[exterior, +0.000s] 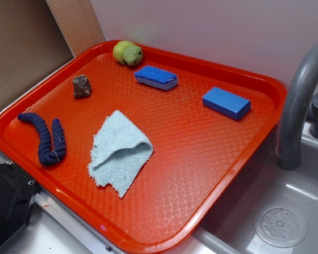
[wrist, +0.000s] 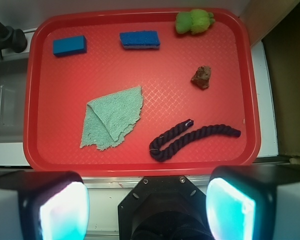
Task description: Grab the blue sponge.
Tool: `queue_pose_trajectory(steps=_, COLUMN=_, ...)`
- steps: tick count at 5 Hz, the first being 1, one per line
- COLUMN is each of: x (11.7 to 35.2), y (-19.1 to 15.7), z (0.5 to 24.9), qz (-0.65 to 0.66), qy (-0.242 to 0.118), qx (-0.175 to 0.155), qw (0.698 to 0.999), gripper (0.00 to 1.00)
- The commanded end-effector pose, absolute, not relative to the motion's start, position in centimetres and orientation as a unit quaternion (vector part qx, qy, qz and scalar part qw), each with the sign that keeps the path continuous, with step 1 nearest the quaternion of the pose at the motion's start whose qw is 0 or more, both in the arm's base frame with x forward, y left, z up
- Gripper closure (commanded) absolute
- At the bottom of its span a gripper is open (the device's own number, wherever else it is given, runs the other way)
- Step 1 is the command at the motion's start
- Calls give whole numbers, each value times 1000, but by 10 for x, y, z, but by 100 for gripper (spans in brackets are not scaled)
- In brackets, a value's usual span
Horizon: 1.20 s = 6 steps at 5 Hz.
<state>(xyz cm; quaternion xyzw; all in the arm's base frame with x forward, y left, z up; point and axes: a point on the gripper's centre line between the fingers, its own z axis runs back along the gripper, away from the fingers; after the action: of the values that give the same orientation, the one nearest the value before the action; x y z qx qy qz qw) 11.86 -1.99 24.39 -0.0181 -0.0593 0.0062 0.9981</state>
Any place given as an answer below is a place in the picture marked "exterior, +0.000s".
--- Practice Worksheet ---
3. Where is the brown cardboard panel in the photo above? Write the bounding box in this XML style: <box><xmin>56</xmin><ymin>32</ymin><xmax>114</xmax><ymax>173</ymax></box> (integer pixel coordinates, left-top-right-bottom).
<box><xmin>0</xmin><ymin>1</ymin><xmax>104</xmax><ymax>111</ymax></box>

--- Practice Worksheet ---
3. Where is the light blue towel cloth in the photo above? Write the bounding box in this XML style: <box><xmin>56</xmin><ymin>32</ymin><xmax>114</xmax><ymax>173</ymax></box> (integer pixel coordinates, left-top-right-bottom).
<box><xmin>88</xmin><ymin>111</ymin><xmax>154</xmax><ymax>198</ymax></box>

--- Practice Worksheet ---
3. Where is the red plastic tray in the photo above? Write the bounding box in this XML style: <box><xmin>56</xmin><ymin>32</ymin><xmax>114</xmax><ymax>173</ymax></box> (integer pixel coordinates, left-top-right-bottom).
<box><xmin>0</xmin><ymin>41</ymin><xmax>286</xmax><ymax>253</ymax></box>

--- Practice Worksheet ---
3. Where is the sink drain strainer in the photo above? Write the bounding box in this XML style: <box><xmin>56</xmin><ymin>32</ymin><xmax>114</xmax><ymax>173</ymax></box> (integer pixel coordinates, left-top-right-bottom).
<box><xmin>254</xmin><ymin>203</ymin><xmax>308</xmax><ymax>248</ymax></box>

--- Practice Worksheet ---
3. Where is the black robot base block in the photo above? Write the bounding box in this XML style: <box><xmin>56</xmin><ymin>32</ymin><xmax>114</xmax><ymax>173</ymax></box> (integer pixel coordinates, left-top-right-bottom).
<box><xmin>0</xmin><ymin>162</ymin><xmax>39</xmax><ymax>251</ymax></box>

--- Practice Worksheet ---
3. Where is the green plush toy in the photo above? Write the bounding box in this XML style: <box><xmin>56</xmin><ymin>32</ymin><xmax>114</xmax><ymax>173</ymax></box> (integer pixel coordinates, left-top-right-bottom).
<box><xmin>112</xmin><ymin>41</ymin><xmax>144</xmax><ymax>66</ymax></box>

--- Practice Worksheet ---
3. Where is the grey faucet spout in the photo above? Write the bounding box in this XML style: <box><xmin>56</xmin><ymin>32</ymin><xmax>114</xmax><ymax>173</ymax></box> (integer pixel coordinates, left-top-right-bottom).
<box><xmin>276</xmin><ymin>45</ymin><xmax>318</xmax><ymax>170</ymax></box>

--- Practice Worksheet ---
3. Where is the grey toy sink basin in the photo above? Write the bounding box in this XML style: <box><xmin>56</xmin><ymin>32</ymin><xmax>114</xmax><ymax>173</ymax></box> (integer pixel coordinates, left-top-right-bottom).
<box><xmin>193</xmin><ymin>121</ymin><xmax>318</xmax><ymax>254</ymax></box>

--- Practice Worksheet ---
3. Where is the blue rectangular block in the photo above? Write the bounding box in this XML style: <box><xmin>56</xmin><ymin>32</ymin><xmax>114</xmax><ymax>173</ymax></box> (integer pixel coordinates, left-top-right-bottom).
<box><xmin>202</xmin><ymin>87</ymin><xmax>251</xmax><ymax>121</ymax></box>

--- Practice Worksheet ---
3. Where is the blue sponge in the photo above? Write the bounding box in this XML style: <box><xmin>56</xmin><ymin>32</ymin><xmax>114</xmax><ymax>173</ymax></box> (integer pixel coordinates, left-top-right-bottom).
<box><xmin>134</xmin><ymin>66</ymin><xmax>179</xmax><ymax>91</ymax></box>

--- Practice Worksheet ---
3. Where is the brown rock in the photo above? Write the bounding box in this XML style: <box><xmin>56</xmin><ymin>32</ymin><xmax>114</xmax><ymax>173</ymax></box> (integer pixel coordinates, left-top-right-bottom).
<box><xmin>72</xmin><ymin>75</ymin><xmax>92</xmax><ymax>98</ymax></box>

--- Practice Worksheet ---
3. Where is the dark blue fabric worm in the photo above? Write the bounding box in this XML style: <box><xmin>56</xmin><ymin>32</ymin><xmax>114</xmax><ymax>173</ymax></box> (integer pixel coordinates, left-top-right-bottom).
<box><xmin>17</xmin><ymin>112</ymin><xmax>66</xmax><ymax>166</ymax></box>

